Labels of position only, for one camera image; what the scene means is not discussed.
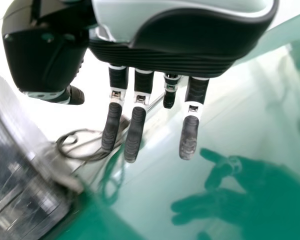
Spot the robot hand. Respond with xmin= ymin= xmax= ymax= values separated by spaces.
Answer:
xmin=1 ymin=0 xmax=280 ymax=164

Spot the black oven with glass door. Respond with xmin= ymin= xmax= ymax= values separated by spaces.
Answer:
xmin=0 ymin=66 xmax=85 ymax=240

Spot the black power cable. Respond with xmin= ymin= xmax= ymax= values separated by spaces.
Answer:
xmin=55 ymin=116 xmax=131 ymax=162

